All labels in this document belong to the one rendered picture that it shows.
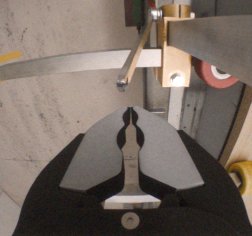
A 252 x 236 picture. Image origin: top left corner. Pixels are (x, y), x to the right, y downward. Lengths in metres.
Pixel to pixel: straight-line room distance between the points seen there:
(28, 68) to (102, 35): 0.86
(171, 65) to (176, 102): 0.34
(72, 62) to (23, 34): 1.12
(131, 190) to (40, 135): 1.49
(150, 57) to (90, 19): 0.92
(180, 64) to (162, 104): 0.24
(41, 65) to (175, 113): 0.48
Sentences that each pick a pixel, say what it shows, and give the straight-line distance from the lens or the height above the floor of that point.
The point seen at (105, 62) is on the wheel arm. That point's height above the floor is 0.86.
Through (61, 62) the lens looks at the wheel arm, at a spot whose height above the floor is 0.86.
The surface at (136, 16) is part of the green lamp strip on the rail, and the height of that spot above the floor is 0.70.
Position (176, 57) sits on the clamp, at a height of 0.87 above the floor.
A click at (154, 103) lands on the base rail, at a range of 0.47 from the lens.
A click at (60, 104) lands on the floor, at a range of 1.39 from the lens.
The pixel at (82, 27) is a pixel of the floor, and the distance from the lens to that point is 1.16.
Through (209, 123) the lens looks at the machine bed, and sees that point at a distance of 0.60.
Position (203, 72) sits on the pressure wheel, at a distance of 0.24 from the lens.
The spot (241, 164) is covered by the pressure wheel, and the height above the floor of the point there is 0.93.
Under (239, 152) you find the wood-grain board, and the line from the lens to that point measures 0.41.
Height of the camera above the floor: 1.12
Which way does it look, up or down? 60 degrees down
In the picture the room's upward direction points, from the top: 178 degrees counter-clockwise
